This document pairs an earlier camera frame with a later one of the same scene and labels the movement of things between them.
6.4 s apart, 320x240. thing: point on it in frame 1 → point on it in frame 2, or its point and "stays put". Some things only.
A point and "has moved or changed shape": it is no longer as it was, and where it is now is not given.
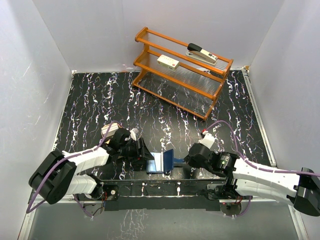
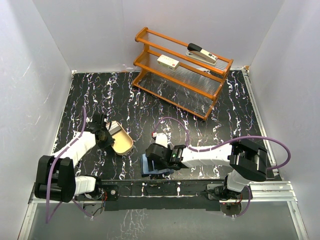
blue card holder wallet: x=163 y=162 has moved or changed shape
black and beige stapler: x=196 y=51 stays put
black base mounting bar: x=174 y=194 stays put
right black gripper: x=190 y=161 → x=158 y=166
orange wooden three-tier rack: x=184 y=76 stays put
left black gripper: x=144 y=152 → x=109 y=141
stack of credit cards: x=114 y=126 stays put
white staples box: x=168 y=62 stays put
